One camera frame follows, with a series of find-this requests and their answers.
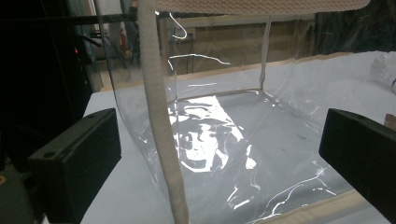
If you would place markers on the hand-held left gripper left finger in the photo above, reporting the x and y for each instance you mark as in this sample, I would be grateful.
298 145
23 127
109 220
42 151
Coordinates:
76 161

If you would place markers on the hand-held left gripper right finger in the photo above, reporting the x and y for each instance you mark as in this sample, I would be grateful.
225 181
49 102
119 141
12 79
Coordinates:
361 155

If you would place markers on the clear plastic storage bag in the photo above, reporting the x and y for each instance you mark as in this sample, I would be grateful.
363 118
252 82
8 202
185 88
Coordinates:
236 133

